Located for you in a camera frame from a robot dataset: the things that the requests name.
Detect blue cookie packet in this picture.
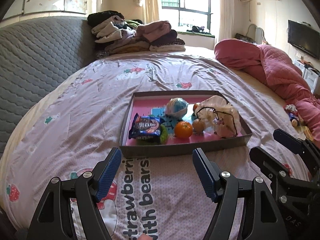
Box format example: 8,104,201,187
128,113,164,141

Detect shallow brown cardboard box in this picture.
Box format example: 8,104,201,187
119,90,252,158

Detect small plush toy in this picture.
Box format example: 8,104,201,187
284,104,304,127

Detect yellow wooden block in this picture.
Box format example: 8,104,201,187
302,126,314,142

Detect dark items on windowsill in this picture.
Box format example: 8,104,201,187
187,25,211,35

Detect pink printed bed sheet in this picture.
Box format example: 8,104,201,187
1,48,309,239

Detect pink quilted duvet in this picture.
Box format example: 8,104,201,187
214,39,319,146

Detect pile of folded clothes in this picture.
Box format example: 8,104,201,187
87,10,185,59

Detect white tv cabinet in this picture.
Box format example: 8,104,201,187
293,60,320,95

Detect white pink curtain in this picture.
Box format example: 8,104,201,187
217,0,234,42

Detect window with dark frame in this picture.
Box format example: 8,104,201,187
159,0,212,30

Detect blue white egg toy pack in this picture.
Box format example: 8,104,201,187
165,98,189,119

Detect beige drawstring pouch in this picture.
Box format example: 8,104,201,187
194,95,241,138

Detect brown walnut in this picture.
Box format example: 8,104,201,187
192,119,206,134

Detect grey quilted headboard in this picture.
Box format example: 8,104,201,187
1,16,95,152

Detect white chair back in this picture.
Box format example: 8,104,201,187
246,24,267,44

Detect black wall television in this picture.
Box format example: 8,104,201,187
287,20,319,60

